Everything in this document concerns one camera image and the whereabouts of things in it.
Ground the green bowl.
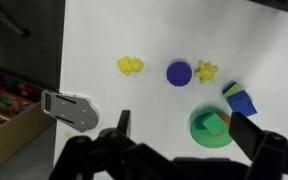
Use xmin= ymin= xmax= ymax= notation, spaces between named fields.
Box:
xmin=189 ymin=106 xmax=235 ymax=148

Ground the yellow bear toy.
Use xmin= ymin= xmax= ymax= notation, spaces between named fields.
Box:
xmin=116 ymin=55 xmax=145 ymax=77

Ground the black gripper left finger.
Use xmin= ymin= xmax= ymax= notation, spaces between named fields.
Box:
xmin=48 ymin=109 xmax=198 ymax=180

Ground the light green block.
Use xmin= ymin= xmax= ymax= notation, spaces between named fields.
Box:
xmin=223 ymin=83 xmax=254 ymax=102

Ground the teal toy piece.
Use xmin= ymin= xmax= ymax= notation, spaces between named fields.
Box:
xmin=194 ymin=112 xmax=212 ymax=131

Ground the green cube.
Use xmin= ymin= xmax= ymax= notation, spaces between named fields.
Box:
xmin=202 ymin=112 xmax=228 ymax=137

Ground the orange toy piece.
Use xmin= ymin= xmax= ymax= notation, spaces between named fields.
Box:
xmin=216 ymin=113 xmax=232 ymax=138

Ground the grey metal mounting plate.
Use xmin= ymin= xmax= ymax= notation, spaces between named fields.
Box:
xmin=40 ymin=89 xmax=101 ymax=134

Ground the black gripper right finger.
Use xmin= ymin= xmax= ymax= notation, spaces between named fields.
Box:
xmin=228 ymin=112 xmax=288 ymax=180

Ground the yellow spiky toy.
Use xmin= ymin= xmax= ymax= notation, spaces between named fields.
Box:
xmin=194 ymin=61 xmax=220 ymax=84

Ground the wooden toy shelf with bins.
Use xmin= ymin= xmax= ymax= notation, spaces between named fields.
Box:
xmin=0 ymin=65 xmax=57 ymax=178

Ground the blue cube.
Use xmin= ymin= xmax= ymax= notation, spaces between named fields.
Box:
xmin=226 ymin=89 xmax=258 ymax=118

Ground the dark blue block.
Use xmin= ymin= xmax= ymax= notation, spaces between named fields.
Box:
xmin=221 ymin=81 xmax=238 ymax=95

